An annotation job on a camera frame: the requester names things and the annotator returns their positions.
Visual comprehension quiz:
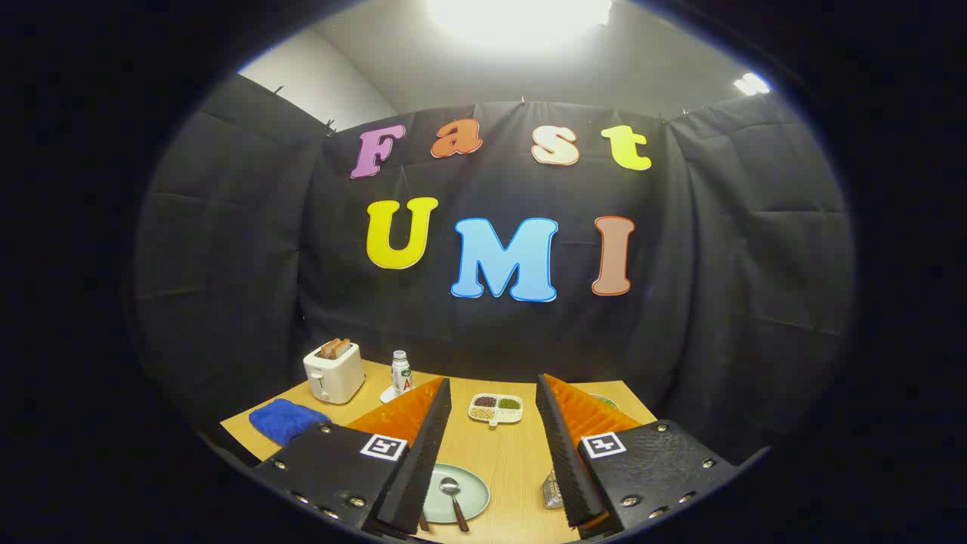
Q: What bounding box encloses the wooden-handled metal spoon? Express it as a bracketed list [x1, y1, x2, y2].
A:
[439, 477, 471, 533]

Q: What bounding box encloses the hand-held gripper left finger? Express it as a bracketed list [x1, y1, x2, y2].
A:
[253, 376, 454, 539]

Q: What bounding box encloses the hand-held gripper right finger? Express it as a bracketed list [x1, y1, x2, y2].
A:
[535, 372, 741, 539]

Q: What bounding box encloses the pale green plate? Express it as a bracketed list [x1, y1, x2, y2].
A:
[419, 463, 491, 524]

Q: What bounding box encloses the metal wire basket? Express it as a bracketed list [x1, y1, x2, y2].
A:
[541, 468, 567, 511]

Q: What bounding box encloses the white divided bean dish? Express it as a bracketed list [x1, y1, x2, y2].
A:
[468, 393, 524, 429]

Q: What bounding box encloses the white toaster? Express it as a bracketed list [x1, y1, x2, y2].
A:
[303, 344, 367, 406]

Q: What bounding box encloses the large ceiling light panel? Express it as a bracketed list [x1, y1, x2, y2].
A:
[427, 0, 614, 46]

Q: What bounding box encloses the blue folded cloth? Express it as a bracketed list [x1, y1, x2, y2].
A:
[249, 398, 332, 447]

